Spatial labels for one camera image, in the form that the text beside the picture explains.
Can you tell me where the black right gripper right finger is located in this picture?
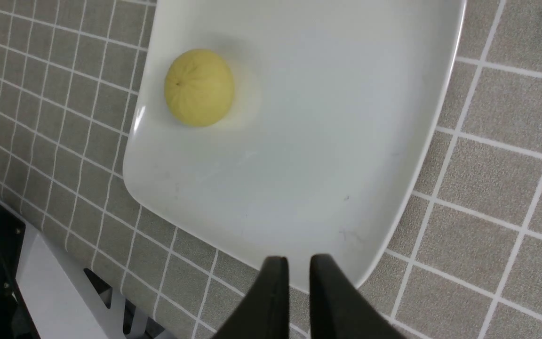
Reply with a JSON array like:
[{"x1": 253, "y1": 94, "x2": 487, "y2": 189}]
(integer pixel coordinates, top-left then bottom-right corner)
[{"x1": 310, "y1": 254, "x2": 404, "y2": 339}]

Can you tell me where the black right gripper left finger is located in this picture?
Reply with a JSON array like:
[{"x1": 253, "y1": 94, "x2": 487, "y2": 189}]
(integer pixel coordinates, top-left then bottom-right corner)
[{"x1": 213, "y1": 256, "x2": 289, "y2": 339}]

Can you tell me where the white square plate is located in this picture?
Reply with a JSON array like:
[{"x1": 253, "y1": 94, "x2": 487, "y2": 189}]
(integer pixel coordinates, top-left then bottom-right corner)
[{"x1": 122, "y1": 0, "x2": 467, "y2": 292}]

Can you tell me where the yellow steamed bun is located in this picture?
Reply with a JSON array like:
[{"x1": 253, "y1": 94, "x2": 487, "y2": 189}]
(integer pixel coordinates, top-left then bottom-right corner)
[{"x1": 164, "y1": 48, "x2": 235, "y2": 127}]

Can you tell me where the grey checkered tablecloth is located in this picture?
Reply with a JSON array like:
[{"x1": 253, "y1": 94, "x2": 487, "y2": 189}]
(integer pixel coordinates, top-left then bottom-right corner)
[{"x1": 0, "y1": 0, "x2": 542, "y2": 339}]

